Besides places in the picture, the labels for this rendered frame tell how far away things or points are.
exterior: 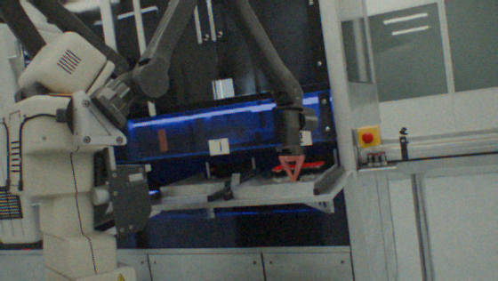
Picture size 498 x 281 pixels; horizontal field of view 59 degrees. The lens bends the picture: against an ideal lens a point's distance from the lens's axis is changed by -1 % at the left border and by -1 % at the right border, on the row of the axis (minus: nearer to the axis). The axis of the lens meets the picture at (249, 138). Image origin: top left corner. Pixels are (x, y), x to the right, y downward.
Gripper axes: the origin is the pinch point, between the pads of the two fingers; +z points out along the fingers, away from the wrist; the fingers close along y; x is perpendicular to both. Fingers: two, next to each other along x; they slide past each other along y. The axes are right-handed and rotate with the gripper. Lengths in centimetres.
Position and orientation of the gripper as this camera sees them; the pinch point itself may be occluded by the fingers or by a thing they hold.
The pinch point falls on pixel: (293, 178)
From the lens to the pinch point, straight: 133.7
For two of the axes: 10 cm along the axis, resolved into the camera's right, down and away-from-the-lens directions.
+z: 0.5, 9.9, -1.2
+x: -9.2, 0.9, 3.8
